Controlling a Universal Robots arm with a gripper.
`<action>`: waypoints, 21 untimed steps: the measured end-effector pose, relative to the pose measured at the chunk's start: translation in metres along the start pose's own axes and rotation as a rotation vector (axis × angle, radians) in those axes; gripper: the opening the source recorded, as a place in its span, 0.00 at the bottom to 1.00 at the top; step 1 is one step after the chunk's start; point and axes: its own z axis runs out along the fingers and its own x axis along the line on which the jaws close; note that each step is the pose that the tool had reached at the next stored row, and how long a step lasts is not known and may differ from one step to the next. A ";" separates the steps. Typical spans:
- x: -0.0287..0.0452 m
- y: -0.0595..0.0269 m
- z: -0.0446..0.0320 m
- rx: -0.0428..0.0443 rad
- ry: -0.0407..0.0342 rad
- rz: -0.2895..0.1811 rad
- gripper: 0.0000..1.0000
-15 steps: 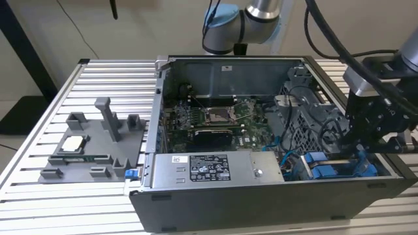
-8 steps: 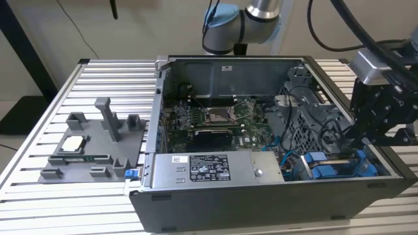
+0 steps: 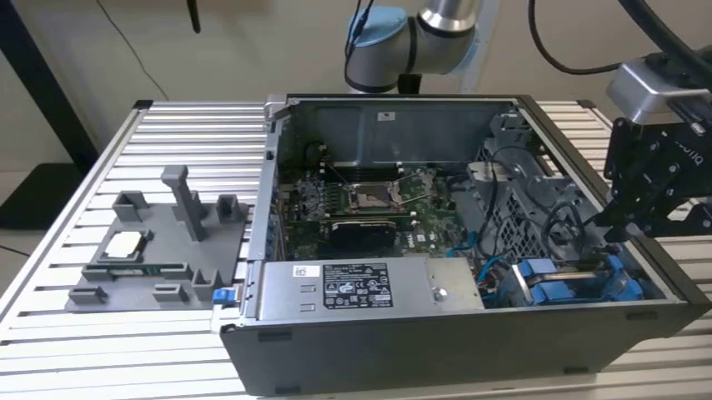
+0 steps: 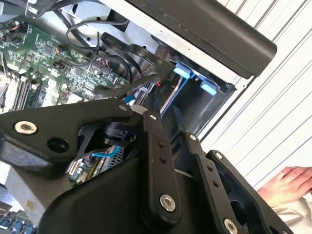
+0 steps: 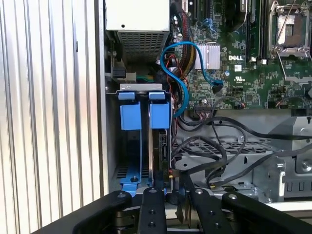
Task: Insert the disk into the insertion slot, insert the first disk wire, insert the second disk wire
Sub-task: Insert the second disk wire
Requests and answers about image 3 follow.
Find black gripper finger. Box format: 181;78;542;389
643;194;712;238
595;166;682;243

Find black SATA wire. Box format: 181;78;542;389
539;201;595;251

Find silver metal disk bay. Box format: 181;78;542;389
514;252;669;308

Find blue disk carrier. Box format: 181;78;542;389
531;285;643;304

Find black RAM slot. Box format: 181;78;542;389
320;170;404;178
319;161;403;168
319;166;403;173
329;209;418;216
331;212;419;220

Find perforated metal drive cage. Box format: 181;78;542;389
463;137;618;272

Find green motherboard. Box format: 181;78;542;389
275;164;484;262

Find metal socket cover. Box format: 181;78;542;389
393;168;440;198

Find CPU socket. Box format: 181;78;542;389
343;182;402;213

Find black graphics card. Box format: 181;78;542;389
325;219;400;256

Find black open PC case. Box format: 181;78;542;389
209;92;712;398

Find silver power supply unit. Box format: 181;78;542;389
257;256;486;323

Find grey parts rack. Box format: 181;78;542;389
64;164;251;313

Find green RAM stick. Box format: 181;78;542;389
108;262;188;278

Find black hanging rod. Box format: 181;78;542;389
184;0;202;33

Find silver CPU chip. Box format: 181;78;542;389
96;230;152;262

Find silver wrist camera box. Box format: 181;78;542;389
603;57;712;126

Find thin black round wire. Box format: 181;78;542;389
476;144;560;251

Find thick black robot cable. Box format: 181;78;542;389
615;0;712;91

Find blue data wire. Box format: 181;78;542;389
447;232;515;295

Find slim black robot cable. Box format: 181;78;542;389
526;0;627;77

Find thin wire locking lever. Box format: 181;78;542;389
324;162;353;188

